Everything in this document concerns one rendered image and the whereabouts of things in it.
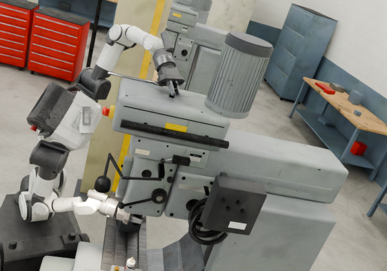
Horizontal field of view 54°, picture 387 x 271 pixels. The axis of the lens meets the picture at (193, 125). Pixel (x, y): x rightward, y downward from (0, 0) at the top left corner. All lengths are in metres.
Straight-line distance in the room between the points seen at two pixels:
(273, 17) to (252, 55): 9.77
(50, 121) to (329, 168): 1.31
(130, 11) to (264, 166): 1.96
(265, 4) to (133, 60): 8.07
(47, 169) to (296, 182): 1.16
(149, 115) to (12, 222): 1.57
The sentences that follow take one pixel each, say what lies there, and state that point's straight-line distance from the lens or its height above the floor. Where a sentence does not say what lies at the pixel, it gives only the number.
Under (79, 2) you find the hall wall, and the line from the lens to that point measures 10.76.
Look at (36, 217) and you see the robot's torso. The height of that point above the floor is 0.68.
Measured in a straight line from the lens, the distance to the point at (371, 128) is 6.30.
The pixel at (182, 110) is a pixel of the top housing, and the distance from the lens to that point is 1.54.
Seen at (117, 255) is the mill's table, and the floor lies 0.95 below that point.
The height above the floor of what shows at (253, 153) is 1.75.
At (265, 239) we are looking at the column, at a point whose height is 1.40.
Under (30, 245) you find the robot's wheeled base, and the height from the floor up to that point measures 0.59.
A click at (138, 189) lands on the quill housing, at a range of 1.75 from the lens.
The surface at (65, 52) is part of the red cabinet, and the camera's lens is 6.33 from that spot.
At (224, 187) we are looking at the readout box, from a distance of 1.45.
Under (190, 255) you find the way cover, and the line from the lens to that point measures 2.15.
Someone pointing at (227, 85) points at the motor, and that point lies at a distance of 1.57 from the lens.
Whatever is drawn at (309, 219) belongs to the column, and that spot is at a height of 1.54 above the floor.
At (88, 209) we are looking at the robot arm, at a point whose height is 1.23.
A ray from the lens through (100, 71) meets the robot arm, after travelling 1.96.
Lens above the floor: 2.46
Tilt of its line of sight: 24 degrees down
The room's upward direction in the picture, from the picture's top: 18 degrees clockwise
